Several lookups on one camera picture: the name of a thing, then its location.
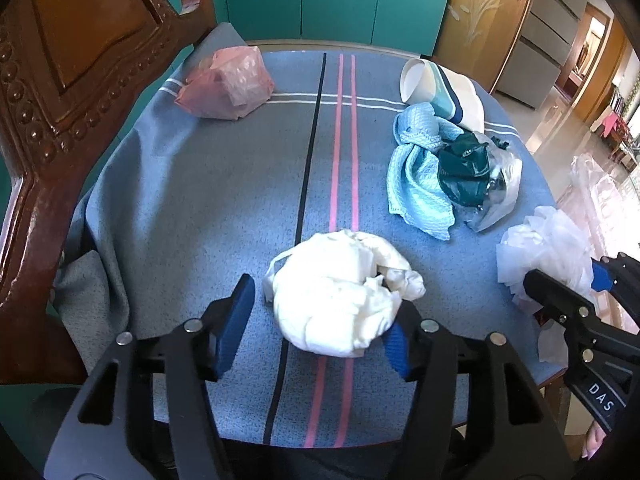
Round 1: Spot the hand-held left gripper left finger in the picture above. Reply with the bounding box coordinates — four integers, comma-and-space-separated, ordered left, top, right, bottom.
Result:
44, 273, 257, 480

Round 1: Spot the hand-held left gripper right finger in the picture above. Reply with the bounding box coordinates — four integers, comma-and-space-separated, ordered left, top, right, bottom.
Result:
382, 302, 576, 480

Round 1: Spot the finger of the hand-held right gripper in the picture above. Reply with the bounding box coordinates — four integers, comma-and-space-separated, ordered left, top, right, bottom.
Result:
590, 252, 640, 321
522, 269, 640, 366

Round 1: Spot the white plastic bag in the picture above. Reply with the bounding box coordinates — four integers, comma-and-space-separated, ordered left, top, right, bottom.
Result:
496, 206, 598, 311

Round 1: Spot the white cloth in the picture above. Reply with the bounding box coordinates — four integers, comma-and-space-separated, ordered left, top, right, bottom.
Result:
262, 230, 426, 358

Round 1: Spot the clear plastic bag liner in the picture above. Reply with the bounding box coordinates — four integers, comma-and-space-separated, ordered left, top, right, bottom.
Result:
537, 152, 640, 363

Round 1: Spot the person's right hand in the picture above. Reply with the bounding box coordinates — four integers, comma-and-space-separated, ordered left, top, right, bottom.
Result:
580, 419, 608, 458

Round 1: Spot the silver clear wrapper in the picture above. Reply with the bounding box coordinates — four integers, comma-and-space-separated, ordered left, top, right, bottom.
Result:
465, 132, 523, 233

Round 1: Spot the blue striped tablecloth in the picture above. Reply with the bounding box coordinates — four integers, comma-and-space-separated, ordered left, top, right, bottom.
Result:
52, 22, 568, 448

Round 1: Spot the dark green wrapper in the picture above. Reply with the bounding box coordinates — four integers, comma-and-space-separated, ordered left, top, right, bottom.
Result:
437, 132, 493, 208

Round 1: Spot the light blue cloth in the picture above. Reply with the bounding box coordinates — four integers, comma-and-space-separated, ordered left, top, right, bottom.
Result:
387, 102, 466, 241

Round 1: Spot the striped paper cup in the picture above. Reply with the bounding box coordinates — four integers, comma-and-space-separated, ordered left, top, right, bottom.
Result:
400, 57, 486, 131

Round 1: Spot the grey refrigerator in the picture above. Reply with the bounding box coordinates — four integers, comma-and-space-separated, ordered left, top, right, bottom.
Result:
495, 0, 591, 111

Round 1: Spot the pink plastic bag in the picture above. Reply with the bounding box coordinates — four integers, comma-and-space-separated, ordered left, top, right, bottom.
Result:
174, 46, 275, 122

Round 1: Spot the wood-framed glass sliding door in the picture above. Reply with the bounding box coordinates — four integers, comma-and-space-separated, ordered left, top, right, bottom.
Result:
432, 0, 543, 93

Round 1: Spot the carved wooden chair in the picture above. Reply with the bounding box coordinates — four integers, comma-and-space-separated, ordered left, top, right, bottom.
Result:
0, 0, 218, 386

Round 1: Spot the teal kitchen cabinet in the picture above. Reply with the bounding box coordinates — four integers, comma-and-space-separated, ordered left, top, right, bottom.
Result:
150, 0, 456, 58

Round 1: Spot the wooden doorway frame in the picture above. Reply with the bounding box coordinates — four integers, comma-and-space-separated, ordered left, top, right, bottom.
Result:
555, 2, 613, 121

